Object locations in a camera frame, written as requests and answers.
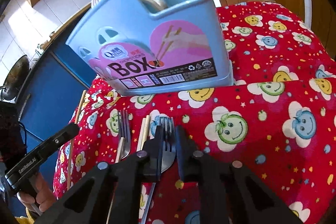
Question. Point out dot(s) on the left hand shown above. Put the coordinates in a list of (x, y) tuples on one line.
[(45, 198)]

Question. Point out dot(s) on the small steel fork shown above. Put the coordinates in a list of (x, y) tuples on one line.
[(124, 131)]

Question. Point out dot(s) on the red smiley flower tablecloth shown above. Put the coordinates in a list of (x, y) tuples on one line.
[(278, 118)]

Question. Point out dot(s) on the blue kitchen base cabinet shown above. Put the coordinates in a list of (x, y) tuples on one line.
[(52, 90)]

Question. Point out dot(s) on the light blue utensil box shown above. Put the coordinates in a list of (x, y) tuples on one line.
[(140, 52)]

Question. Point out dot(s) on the metal wok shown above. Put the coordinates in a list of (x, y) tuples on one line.
[(15, 79)]

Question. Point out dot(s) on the large steel fork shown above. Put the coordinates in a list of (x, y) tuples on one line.
[(168, 157)]

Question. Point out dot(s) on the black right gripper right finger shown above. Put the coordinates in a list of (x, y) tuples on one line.
[(228, 192)]

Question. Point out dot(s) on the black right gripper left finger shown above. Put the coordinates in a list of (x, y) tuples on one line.
[(110, 193)]

